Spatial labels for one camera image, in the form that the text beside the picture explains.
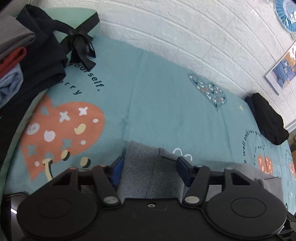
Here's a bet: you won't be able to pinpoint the black folded garment with ties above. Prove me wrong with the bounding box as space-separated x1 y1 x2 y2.
1 4 100 115

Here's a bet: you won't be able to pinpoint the black folded garment right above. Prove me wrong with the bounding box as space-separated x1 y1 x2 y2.
245 93 289 146

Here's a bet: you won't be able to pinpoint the red folded garment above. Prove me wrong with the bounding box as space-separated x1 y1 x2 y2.
0 47 27 78

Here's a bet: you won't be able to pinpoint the blue paper fan decoration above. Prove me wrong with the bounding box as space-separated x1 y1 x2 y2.
274 0 296 33

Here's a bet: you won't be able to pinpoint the grey fleece pants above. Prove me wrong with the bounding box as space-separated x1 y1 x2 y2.
116 141 283 203

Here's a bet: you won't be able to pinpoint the blue denim folded garment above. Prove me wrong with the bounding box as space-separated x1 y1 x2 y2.
0 64 23 108

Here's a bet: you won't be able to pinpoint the bedding poster on wall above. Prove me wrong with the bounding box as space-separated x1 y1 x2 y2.
265 43 295 95

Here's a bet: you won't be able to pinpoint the black smartphone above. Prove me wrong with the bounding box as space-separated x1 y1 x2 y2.
1 192 28 241

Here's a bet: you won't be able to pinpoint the grey folded garment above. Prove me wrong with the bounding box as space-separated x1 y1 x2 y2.
0 15 36 60

